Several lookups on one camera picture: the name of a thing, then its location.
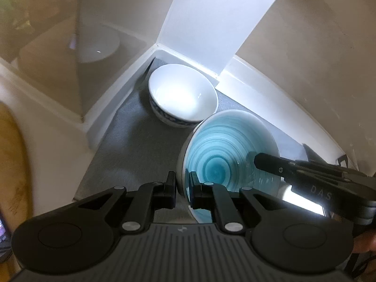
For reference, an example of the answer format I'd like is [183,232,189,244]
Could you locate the person's right hand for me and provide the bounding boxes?
[352,230,376,254]

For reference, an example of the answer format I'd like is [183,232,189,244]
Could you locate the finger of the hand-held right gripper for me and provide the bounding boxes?
[253,152,297,180]

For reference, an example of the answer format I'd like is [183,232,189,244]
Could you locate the black smartphone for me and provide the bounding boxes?
[0,208,13,260]

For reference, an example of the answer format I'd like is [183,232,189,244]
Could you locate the grey drying mat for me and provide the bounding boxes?
[72,57,306,204]

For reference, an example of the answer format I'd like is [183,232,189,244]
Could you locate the wooden cutting board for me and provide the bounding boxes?
[0,102,33,235]

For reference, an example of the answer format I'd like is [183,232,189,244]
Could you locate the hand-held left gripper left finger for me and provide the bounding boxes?
[73,170,177,233]

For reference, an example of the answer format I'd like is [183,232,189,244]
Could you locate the white bowl with blue pattern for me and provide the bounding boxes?
[148,64,219,129]

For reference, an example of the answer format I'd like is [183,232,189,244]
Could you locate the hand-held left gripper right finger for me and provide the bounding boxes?
[189,170,282,233]

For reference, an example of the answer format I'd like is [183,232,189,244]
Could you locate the teal glazed bowl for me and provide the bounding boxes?
[176,109,332,224]

